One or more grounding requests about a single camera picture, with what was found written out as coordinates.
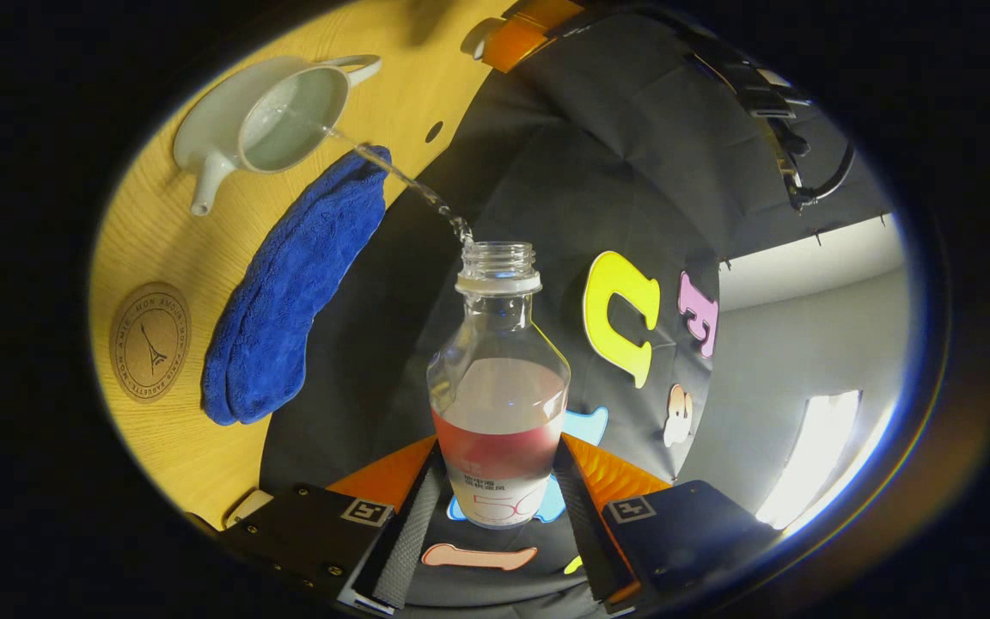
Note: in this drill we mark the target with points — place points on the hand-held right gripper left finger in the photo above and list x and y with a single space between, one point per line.
405 537

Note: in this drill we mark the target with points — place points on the blue towel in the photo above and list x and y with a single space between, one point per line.
289 292

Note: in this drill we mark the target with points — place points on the white teacup lid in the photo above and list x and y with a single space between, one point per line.
482 36

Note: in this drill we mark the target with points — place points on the clear water bottle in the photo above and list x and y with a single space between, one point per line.
499 413

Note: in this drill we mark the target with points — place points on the white teacup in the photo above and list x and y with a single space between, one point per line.
211 120

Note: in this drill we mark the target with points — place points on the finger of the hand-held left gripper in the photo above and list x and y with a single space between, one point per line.
525 30

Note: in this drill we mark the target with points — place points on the round cork coaster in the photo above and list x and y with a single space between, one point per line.
149 342

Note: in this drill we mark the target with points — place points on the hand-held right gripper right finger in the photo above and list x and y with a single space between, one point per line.
585 533

